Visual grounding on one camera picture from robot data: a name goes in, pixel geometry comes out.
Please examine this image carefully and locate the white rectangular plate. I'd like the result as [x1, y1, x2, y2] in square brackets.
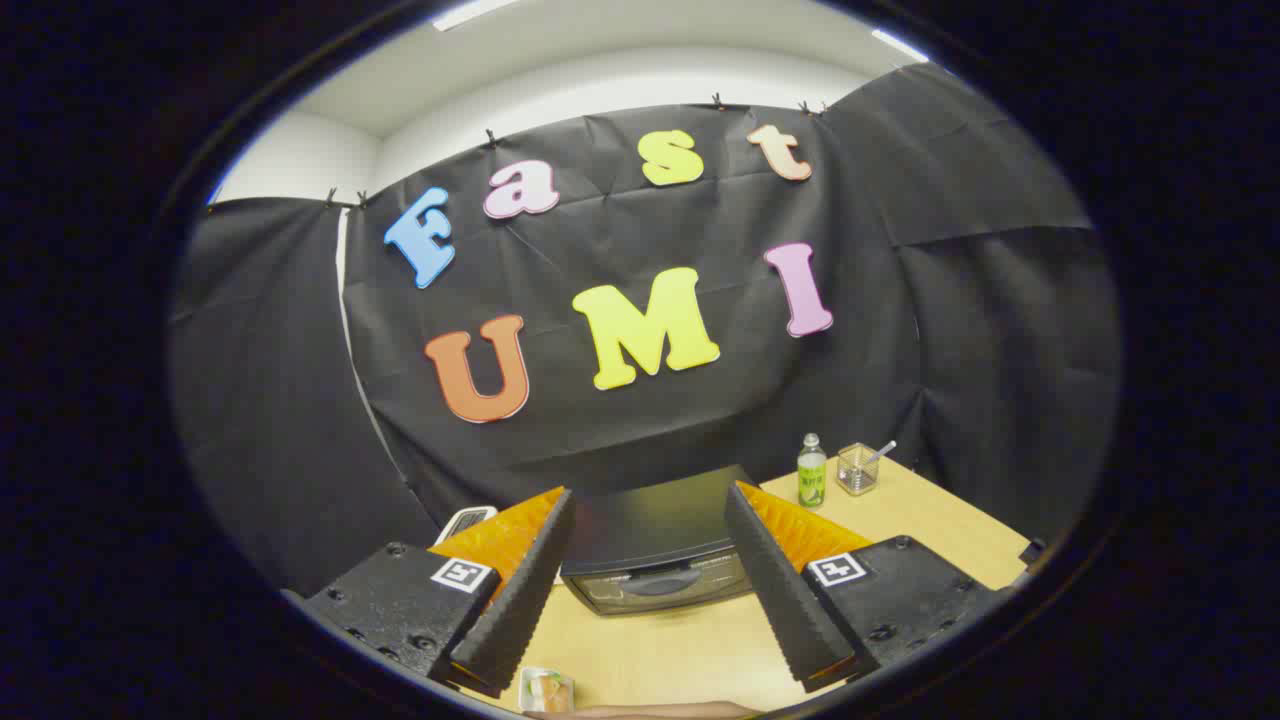
[518, 667, 577, 715]

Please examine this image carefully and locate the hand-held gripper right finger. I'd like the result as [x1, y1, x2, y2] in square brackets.
[724, 482, 1001, 693]

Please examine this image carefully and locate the wire mesh holder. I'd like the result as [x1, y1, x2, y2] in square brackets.
[836, 443, 881, 497]

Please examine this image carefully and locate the small green label bottle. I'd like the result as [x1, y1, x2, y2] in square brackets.
[797, 433, 828, 509]

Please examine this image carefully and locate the white pop-up toaster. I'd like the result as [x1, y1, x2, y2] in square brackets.
[435, 506, 498, 547]

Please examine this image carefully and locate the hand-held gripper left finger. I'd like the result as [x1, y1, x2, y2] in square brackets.
[285, 487, 576, 699]

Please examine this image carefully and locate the black toaster oven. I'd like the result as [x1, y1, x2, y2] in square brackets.
[560, 465, 756, 616]

